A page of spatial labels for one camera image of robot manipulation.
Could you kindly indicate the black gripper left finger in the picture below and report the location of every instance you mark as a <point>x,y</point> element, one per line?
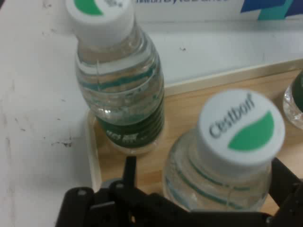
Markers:
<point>132,208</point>

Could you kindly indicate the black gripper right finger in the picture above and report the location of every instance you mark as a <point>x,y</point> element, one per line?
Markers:
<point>291,196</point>

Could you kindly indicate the water bottle green label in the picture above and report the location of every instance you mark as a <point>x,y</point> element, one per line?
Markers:
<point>118,82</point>
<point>236,132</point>
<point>296,106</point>

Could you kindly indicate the wooden tray cream rim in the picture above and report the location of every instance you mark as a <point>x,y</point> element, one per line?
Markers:
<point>189,106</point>

